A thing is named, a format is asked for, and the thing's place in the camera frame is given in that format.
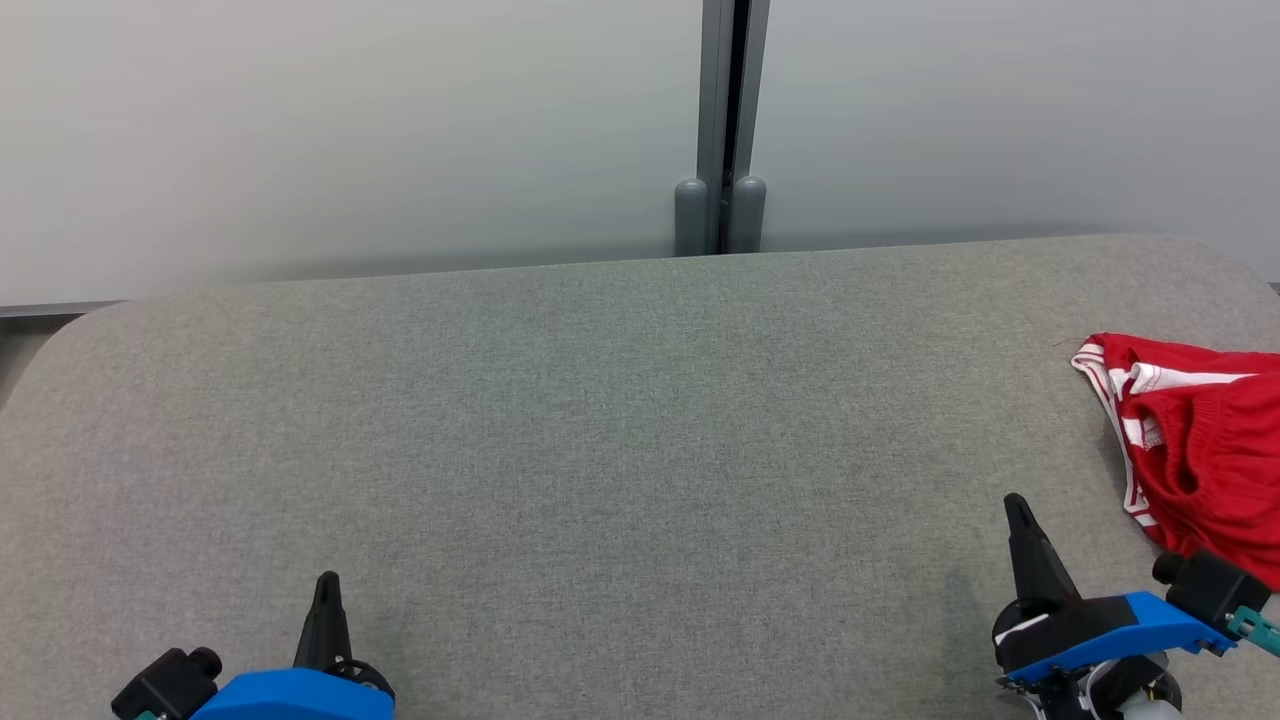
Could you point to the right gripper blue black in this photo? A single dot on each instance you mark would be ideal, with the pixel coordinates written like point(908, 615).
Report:
point(1090, 630)

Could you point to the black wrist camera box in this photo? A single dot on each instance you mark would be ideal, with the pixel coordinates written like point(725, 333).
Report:
point(1210, 590)
point(165, 685)

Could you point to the left gripper blue white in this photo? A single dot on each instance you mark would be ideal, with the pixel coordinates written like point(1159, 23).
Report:
point(290, 695)

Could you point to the grey partition post double foot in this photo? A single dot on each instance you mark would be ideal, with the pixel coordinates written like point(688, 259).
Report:
point(722, 120)

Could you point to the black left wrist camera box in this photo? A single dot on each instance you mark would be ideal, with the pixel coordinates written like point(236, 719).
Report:
point(165, 685)

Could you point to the red basketball jersey number 23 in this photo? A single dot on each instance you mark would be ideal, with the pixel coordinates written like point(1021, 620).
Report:
point(1150, 358)

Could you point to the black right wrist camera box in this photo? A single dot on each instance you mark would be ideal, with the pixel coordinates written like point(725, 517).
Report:
point(1210, 590)

